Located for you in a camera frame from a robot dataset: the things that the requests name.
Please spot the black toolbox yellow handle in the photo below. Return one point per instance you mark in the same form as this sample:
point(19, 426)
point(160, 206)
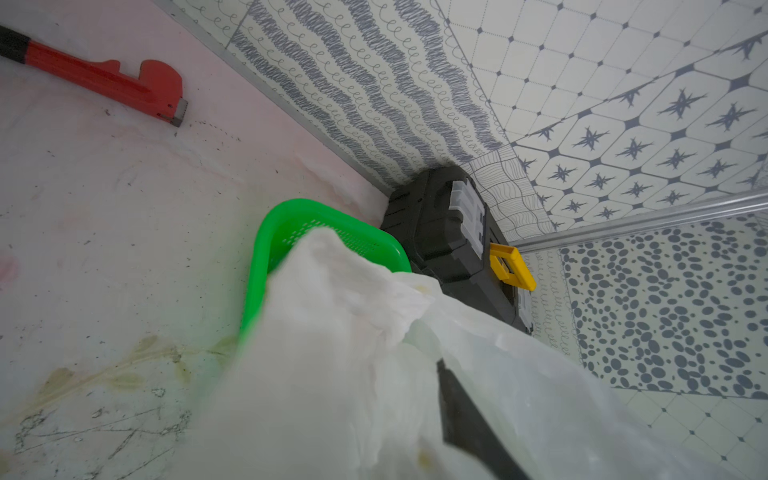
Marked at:
point(446, 230)

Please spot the red pipe wrench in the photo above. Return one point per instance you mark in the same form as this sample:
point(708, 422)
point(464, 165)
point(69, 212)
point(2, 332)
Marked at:
point(156, 91)

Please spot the lemon print plastic bag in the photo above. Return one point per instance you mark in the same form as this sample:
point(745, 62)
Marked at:
point(338, 380)

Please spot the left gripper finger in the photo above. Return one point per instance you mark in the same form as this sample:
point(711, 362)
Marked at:
point(464, 427)

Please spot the green plastic basket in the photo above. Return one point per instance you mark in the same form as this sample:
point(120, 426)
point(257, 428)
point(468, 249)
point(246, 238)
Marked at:
point(287, 223)

